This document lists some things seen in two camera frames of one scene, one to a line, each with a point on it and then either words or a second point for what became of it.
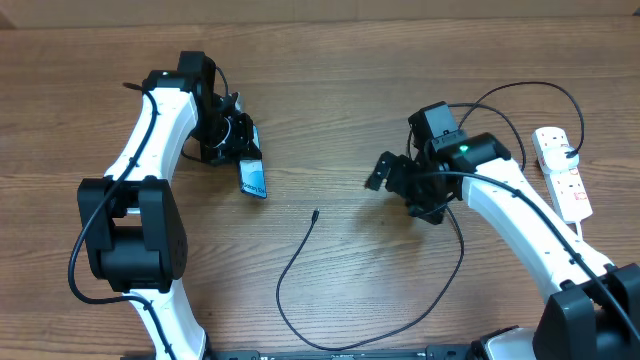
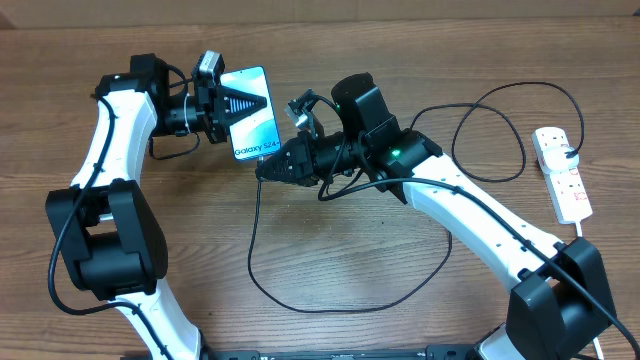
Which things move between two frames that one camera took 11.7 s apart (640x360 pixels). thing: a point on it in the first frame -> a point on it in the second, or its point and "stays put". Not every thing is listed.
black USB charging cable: [446, 288] -> [447, 253]
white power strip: [566, 187] stays put
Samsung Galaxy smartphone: [251, 173] -> [254, 136]
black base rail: [371, 353] stays put
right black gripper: [432, 210] -> [307, 169]
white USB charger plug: [555, 159] stays put
